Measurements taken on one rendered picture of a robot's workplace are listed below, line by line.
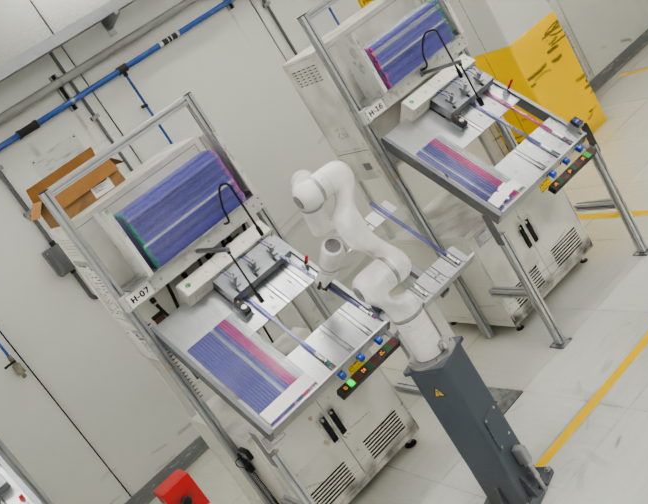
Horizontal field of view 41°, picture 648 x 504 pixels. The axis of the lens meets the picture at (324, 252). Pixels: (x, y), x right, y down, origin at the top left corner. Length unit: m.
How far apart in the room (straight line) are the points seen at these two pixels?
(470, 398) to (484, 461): 0.28
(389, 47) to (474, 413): 1.88
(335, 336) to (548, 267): 1.47
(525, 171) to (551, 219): 0.53
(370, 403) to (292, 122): 2.32
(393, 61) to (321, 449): 1.85
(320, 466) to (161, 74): 2.60
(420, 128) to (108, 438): 2.49
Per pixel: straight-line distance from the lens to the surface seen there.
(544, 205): 4.66
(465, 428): 3.33
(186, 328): 3.70
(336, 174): 3.00
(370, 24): 4.53
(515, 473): 3.47
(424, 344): 3.17
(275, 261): 3.77
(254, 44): 5.69
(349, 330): 3.62
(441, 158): 4.20
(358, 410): 3.97
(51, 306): 5.08
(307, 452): 3.87
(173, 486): 3.42
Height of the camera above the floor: 2.14
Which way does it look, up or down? 17 degrees down
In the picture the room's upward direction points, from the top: 32 degrees counter-clockwise
